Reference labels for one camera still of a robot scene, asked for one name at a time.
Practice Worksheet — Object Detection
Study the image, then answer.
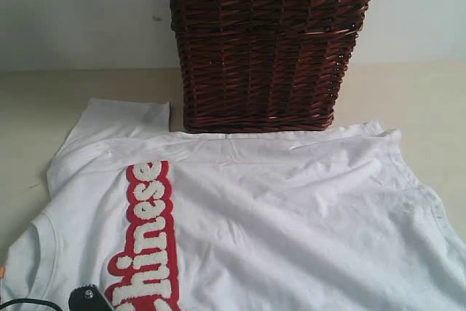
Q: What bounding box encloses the dark brown wicker basket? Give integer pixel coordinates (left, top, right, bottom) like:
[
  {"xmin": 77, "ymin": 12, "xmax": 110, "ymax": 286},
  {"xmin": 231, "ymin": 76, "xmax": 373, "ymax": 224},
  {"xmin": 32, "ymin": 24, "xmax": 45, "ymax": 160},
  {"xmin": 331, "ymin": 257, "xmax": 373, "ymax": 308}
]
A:
[{"xmin": 170, "ymin": 0, "xmax": 370, "ymax": 133}]

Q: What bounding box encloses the white t-shirt with red print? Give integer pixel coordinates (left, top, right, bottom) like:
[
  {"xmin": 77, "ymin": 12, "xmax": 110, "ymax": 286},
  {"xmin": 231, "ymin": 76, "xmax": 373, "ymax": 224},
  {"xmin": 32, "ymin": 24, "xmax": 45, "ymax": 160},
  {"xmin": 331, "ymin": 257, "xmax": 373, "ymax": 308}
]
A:
[{"xmin": 1, "ymin": 99, "xmax": 465, "ymax": 310}]

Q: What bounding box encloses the black cable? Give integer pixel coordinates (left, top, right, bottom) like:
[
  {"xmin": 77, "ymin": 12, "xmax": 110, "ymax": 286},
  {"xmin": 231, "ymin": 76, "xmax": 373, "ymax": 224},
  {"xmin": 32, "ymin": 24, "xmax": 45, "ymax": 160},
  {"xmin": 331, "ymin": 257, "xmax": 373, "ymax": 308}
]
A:
[{"xmin": 0, "ymin": 298, "xmax": 63, "ymax": 311}]

